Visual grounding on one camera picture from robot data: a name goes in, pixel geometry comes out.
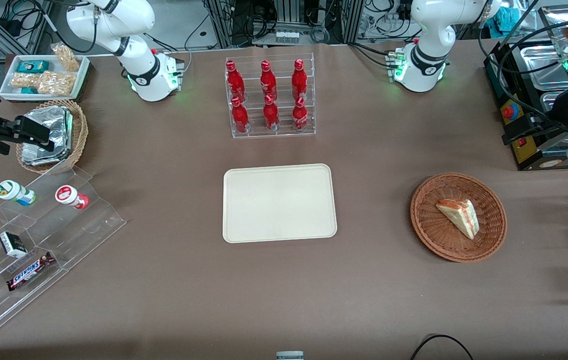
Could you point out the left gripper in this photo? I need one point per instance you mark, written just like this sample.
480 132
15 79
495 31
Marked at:
560 107

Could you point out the triangle sandwich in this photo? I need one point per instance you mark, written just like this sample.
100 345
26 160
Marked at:
460 216

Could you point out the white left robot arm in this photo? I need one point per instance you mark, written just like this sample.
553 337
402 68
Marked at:
426 30

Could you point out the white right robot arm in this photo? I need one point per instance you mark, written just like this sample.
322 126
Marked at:
113 22

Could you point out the tan wicker basket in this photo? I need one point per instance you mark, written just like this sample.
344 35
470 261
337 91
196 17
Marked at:
79 132

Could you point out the white rectangular snack tray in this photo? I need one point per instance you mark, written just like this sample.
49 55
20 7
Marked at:
9 90

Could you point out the round brown wicker basket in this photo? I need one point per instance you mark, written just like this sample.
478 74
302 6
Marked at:
434 235

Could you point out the beige rectangular tray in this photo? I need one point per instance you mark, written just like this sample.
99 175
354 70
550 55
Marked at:
278 202

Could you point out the black food warmer cabinet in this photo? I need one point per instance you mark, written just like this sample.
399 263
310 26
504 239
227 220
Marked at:
524 145

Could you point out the silver foil wrapped packs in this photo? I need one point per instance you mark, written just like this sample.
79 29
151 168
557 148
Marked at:
56 125

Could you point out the small teal packet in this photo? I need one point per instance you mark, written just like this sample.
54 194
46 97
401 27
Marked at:
28 90

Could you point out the large clear snack bag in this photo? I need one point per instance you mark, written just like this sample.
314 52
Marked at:
51 82

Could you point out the green cap yogurt bottle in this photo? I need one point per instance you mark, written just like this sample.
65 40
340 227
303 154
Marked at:
13 192

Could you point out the red cap yogurt bottle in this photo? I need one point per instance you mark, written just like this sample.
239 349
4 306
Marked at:
69 196

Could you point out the teal snack box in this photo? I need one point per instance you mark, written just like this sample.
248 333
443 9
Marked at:
32 66

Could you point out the small clear peanut bag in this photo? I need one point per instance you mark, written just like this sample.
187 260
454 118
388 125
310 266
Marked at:
66 57

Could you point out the clear acrylic stepped shelf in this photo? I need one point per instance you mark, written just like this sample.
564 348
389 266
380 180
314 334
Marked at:
63 235

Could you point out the small black white box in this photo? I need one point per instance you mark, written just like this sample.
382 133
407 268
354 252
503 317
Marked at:
12 244

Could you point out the teal cloth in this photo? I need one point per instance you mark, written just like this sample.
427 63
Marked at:
510 19

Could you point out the snickers chocolate bar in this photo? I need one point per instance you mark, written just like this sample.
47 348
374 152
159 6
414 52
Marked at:
30 270

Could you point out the red cola bottle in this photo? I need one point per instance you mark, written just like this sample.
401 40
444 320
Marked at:
267 82
299 82
271 116
235 82
300 117
240 119

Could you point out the clear acrylic bottle rack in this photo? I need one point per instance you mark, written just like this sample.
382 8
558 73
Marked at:
284 134

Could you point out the white power strip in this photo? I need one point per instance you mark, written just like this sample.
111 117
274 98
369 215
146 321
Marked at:
287 36

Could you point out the small grey device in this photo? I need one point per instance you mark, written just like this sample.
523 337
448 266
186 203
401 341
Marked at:
290 355

